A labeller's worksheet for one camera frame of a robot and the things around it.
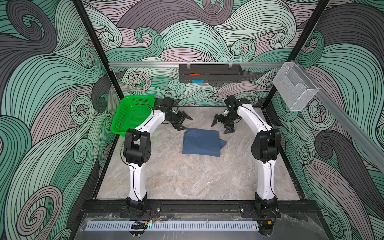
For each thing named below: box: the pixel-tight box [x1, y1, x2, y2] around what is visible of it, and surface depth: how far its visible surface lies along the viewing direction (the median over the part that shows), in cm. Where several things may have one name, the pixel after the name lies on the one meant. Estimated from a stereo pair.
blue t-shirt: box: [182, 128, 227, 157], surface depth 97 cm
